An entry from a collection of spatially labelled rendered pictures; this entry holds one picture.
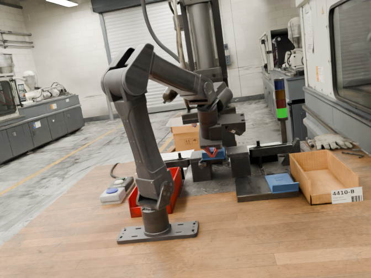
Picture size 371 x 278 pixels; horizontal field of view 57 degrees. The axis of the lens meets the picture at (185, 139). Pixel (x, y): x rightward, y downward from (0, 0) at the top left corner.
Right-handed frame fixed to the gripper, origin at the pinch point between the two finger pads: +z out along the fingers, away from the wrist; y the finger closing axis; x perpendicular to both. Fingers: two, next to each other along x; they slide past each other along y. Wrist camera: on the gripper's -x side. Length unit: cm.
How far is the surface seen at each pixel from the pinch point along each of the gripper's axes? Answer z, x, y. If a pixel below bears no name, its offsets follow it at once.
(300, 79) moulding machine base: 151, -99, 264
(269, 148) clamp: 7.8, -19.5, 9.0
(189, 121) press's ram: -6.4, 6.9, 10.2
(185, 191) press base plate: 8.7, 9.8, -7.2
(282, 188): -2.7, -18.7, -17.9
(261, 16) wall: 333, -142, 869
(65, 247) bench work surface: -5, 38, -34
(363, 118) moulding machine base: 21, -63, 36
